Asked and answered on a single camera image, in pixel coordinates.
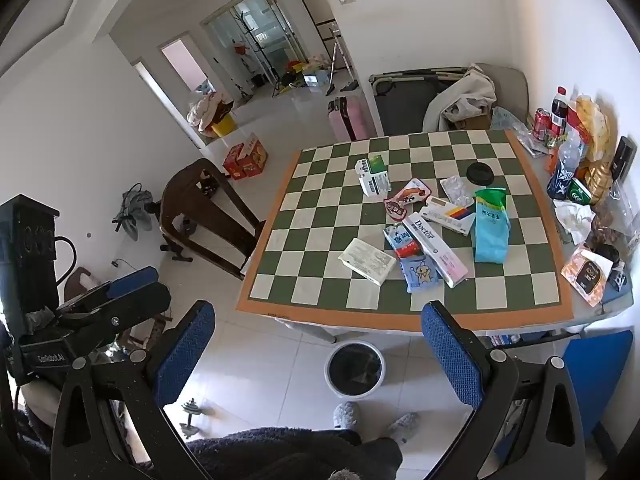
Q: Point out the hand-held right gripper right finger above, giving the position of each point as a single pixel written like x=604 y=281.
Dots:
x=450 y=355

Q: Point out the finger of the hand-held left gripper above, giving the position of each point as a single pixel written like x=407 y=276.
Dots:
x=145 y=305
x=132 y=281

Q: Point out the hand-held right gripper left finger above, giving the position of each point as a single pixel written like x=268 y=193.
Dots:
x=185 y=352

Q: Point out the blue cartoon packet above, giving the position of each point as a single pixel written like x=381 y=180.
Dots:
x=419 y=274

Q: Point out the white trash bin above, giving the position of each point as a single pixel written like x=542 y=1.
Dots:
x=355 y=367

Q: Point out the long white pink box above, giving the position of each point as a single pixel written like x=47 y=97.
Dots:
x=435 y=250

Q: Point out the red blue snack packet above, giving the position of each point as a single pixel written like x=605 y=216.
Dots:
x=400 y=242

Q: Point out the teal paper bag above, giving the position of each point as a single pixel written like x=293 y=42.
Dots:
x=491 y=230

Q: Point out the white box with coloured stripes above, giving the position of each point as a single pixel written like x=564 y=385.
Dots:
x=445 y=212

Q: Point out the pink snack packet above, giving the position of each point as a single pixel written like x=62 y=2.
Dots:
x=407 y=197

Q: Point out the green white carton box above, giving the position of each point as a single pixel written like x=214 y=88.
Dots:
x=372 y=177

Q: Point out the black dumbbell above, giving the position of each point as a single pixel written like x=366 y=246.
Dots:
x=191 y=417

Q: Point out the grey floor fan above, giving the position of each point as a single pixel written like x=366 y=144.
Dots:
x=132 y=212

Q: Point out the dark wooden chair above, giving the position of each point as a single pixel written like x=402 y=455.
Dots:
x=200 y=195

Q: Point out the blue chair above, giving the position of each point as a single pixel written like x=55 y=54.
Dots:
x=600 y=375

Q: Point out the dark fleece clothing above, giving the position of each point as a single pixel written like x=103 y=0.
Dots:
x=300 y=455

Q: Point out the red gift carton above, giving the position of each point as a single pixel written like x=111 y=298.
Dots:
x=234 y=162
x=256 y=155

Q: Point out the orange snack packet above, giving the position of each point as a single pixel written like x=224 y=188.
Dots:
x=585 y=272

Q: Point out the clear plastic bag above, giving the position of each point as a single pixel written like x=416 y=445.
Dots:
x=506 y=117
x=456 y=190

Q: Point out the green white checkered tablecloth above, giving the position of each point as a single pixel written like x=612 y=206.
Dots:
x=325 y=240

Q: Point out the yellow bin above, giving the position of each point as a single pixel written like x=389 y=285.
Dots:
x=222 y=126

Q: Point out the black round lid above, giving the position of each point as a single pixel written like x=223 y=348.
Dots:
x=480 y=172

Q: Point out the pile of light clothes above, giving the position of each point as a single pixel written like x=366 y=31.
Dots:
x=205 y=110

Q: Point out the crumpled white tissue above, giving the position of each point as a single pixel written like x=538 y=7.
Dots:
x=572 y=215

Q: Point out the green drink can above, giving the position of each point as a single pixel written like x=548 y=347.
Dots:
x=580 y=191

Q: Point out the clear bag of nuts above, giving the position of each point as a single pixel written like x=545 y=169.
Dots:
x=612 y=220

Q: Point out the blue label water bottle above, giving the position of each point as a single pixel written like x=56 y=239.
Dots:
x=564 y=167

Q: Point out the golden snack bag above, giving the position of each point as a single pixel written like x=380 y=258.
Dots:
x=599 y=177

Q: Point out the cardboard box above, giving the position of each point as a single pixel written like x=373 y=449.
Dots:
x=472 y=121

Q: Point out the red drink can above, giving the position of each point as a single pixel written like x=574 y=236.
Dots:
x=541 y=124

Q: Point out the pink suitcase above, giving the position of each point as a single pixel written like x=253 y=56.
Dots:
x=347 y=117

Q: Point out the dark folding bed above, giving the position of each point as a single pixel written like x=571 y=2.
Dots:
x=402 y=100

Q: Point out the black coat rack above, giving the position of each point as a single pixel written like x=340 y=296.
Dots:
x=256 y=50

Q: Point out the white crumpled clothes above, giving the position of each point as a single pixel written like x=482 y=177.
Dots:
x=470 y=90

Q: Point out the yellow snack bag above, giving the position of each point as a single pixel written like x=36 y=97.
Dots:
x=594 y=127

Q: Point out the cola bottle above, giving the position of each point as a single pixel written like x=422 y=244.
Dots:
x=559 y=107

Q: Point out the beige armchair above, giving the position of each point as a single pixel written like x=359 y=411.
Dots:
x=510 y=87

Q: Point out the metal ladder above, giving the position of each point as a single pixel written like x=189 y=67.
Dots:
x=340 y=60

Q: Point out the black wall device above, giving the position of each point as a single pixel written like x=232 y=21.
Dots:
x=625 y=157

